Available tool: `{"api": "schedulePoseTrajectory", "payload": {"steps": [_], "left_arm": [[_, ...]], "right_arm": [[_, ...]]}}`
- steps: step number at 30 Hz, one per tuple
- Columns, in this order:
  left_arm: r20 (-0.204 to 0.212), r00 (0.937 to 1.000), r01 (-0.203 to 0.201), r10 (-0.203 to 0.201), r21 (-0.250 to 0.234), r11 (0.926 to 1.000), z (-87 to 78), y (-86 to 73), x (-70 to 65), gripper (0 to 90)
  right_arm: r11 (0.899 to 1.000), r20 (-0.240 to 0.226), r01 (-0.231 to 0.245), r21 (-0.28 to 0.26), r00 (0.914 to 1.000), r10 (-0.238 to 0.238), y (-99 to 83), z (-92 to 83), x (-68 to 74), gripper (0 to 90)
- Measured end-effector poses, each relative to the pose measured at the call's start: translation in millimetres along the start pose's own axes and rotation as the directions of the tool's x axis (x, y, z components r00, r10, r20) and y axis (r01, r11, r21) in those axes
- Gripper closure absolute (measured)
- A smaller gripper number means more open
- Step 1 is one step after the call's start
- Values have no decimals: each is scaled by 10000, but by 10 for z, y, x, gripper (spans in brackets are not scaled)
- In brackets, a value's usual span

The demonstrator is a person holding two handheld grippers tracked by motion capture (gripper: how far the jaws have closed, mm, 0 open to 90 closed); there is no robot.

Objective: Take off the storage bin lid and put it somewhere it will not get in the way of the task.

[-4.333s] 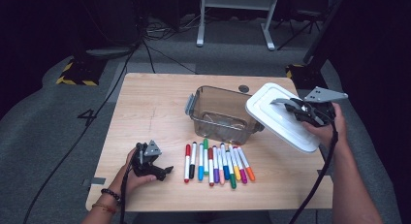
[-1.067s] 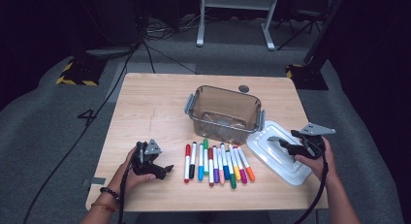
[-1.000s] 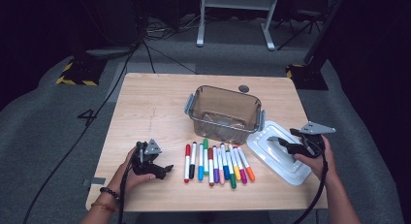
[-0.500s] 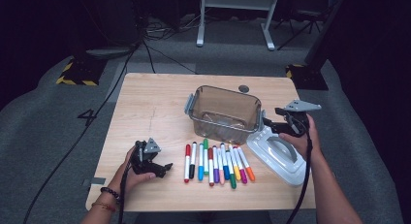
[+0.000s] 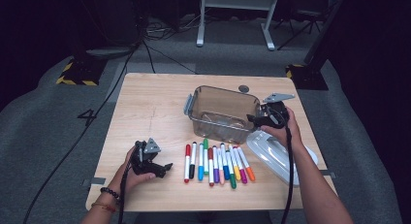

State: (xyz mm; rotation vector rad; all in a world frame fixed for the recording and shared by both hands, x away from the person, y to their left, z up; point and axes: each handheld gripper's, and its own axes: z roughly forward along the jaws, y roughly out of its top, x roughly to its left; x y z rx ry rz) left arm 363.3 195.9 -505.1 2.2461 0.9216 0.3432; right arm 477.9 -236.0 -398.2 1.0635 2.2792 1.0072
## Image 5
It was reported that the left hand-held gripper cable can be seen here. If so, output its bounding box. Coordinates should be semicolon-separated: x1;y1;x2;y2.
117;162;134;224

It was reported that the hand-held gripper cable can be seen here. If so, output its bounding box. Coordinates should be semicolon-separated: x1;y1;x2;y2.
280;125;296;224
117;162;134;224

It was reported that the long black floor cable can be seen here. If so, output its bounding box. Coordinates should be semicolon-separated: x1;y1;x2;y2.
22;39;143;224

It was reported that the right hand-held gripper cable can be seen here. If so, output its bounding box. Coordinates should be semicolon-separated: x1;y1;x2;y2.
280;125;296;224

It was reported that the light blue cap marker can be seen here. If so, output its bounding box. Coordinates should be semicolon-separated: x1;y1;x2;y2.
197;143;205;182

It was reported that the dark blue cap marker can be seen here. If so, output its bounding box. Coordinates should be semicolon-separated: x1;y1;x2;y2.
220;143;231;181

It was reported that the red cord bracelet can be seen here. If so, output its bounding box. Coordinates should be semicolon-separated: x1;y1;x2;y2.
90;202;117;214

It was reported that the orange cap marker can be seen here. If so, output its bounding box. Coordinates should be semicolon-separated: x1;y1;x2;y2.
237;145;256;182

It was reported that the dark green cap marker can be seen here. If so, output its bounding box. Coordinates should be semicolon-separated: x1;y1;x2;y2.
225;149;237;190

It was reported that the pink cap marker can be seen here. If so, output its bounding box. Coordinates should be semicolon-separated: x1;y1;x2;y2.
216;148;226;186

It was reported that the black tripod stand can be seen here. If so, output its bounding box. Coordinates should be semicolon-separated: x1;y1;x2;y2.
274;9;324;52

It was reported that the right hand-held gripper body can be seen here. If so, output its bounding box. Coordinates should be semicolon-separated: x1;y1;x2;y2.
260;92;296;129

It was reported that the person's right hand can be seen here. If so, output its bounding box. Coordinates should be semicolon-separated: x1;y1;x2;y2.
260;107;303;149

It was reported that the black cap marker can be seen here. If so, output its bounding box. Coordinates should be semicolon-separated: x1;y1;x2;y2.
189;141;198;180

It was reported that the magenta cap marker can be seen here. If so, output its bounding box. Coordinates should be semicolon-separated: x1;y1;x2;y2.
232;146;248;185

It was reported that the black stand with grey base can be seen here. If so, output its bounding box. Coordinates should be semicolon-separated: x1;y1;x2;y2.
74;0;146;60

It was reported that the clear plastic storage box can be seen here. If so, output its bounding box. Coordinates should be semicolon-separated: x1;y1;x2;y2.
183;84;262;145

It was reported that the black bead bracelet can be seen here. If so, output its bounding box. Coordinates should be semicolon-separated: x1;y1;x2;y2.
100;186;121;203

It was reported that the person's lap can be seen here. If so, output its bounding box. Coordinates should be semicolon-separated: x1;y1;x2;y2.
134;210;272;224

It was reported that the black slanted post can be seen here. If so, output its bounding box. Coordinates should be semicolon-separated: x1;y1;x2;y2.
301;0;348;70

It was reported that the purple cap marker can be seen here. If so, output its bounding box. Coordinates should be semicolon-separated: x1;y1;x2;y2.
211;144;221;184

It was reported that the black yellow striped base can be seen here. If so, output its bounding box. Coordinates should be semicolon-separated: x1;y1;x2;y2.
55;57;109;87
285;62;330;91

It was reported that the white metal stand frame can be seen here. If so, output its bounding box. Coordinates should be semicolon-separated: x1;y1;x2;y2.
196;0;280;51

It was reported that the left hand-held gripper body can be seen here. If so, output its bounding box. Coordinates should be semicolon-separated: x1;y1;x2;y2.
130;138;163;177

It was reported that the person's left hand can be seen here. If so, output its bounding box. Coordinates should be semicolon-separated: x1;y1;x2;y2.
108;145;157;199

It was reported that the white lid with grey handle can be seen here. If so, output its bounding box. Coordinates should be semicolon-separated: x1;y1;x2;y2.
245;129;319;187

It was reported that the light green cap marker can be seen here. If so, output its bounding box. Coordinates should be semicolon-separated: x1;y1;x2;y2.
203;138;209;176

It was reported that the yellow cap marker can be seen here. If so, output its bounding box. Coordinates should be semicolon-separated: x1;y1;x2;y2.
228;144;242;181

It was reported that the tangle of floor cables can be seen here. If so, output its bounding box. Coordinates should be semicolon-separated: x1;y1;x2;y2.
143;15;202;41

